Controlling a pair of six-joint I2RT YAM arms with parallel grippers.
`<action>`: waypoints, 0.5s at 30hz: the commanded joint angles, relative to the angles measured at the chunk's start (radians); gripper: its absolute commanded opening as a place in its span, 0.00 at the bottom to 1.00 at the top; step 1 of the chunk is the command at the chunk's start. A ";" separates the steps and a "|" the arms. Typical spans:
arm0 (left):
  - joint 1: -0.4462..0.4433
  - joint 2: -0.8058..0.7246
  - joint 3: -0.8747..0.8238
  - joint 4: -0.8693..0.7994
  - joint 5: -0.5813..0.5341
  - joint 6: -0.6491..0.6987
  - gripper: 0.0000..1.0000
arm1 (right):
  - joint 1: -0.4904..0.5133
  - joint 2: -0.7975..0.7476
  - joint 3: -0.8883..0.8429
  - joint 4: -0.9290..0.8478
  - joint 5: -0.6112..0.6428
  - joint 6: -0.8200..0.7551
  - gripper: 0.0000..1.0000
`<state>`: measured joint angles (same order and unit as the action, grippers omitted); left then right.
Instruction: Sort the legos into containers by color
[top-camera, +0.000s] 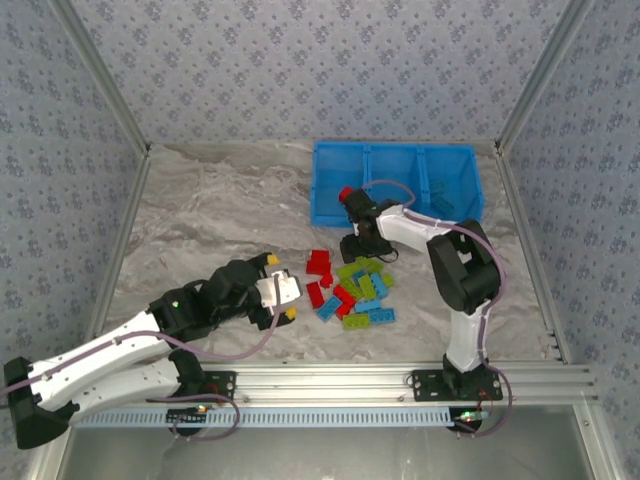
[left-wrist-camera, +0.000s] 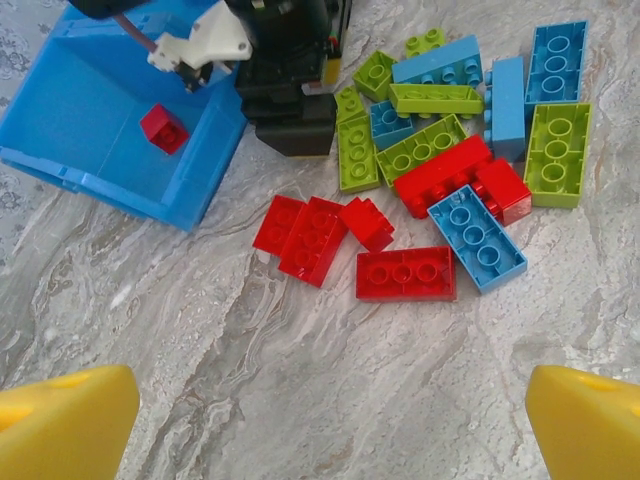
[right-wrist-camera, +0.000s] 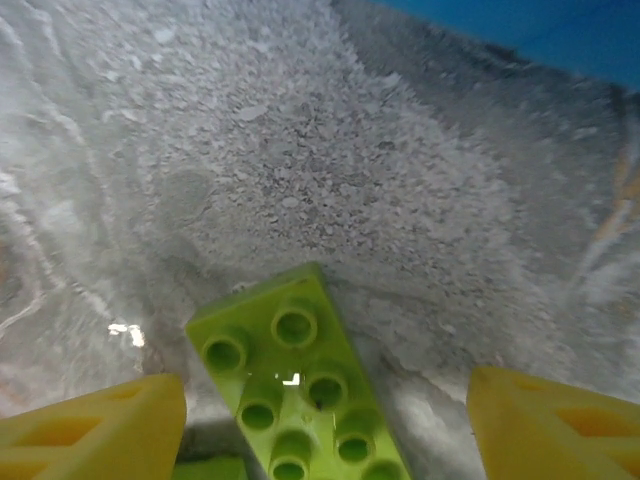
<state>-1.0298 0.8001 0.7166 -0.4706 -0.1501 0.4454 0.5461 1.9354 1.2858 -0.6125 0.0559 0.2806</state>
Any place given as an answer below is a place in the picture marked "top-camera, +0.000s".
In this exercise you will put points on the small green lego brick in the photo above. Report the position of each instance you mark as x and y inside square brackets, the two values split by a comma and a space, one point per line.
[388, 280]

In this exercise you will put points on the large red lego brick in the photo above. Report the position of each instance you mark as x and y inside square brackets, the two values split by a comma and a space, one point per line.
[318, 261]

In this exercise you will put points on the small red lego brick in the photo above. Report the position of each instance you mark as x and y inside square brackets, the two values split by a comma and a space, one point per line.
[327, 280]

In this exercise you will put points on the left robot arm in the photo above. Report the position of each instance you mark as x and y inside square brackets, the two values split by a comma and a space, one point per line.
[125, 380]

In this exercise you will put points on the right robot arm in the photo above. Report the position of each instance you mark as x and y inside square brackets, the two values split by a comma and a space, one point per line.
[465, 340]

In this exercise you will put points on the blue three-compartment bin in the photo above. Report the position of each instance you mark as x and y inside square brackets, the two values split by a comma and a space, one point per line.
[340, 162]

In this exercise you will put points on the small black controller board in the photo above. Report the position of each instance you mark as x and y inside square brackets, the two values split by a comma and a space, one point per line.
[467, 419]
[187, 417]

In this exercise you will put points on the wide aluminium extrusion rail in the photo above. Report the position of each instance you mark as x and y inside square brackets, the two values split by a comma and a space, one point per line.
[325, 382]

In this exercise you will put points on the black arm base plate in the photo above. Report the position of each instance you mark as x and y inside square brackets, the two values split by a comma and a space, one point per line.
[225, 382]
[425, 385]

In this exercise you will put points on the aluminium side rail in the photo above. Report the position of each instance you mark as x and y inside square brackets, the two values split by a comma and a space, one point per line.
[115, 255]
[507, 167]

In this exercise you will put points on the aluminium frame post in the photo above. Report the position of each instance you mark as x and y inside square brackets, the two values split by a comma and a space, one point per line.
[540, 75]
[105, 75]

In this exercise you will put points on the aluminium frame leg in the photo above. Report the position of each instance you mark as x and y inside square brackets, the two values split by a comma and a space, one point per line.
[600, 445]
[50, 460]

